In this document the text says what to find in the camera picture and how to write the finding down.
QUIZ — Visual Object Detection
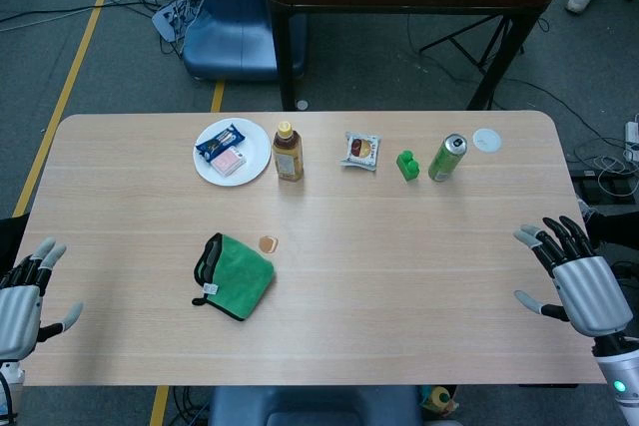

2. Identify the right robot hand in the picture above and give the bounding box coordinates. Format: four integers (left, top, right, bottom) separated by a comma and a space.
513, 215, 633, 339

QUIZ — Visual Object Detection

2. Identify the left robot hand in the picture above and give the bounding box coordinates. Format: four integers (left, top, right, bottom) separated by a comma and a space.
0, 237, 84, 361

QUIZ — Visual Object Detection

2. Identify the green microfiber cloth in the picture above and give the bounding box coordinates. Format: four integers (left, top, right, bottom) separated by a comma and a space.
191, 232, 277, 323

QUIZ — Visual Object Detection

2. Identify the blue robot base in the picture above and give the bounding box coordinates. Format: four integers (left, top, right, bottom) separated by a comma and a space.
181, 0, 307, 82

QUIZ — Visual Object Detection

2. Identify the white power strip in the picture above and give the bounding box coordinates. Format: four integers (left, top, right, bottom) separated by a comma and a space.
623, 119, 639, 163

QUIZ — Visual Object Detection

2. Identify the green drink can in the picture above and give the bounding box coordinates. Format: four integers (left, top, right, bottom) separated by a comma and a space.
427, 133, 469, 184

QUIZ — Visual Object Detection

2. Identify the green toy building block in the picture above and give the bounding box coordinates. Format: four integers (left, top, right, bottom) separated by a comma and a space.
395, 149, 422, 183

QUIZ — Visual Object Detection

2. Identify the pink snack packet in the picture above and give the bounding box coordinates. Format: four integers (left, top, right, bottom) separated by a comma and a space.
211, 147, 250, 178

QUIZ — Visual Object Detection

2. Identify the blue cookie packet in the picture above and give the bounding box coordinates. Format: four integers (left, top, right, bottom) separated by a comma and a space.
195, 127, 246, 164

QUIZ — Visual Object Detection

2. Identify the white round plate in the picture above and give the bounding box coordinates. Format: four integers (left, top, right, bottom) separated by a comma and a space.
193, 117, 273, 188

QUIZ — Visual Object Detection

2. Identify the white snack packet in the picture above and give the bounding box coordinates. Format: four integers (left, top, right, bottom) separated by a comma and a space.
339, 131, 382, 173

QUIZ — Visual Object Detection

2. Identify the black tripod stand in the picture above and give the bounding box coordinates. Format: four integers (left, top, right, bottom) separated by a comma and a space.
417, 11, 526, 79

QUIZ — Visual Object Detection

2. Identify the yellow capped tea bottle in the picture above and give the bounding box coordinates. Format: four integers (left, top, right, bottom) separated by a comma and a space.
271, 121, 306, 184

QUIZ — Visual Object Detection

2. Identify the white table cable cap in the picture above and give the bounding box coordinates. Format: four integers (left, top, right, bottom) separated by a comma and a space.
471, 128, 503, 153

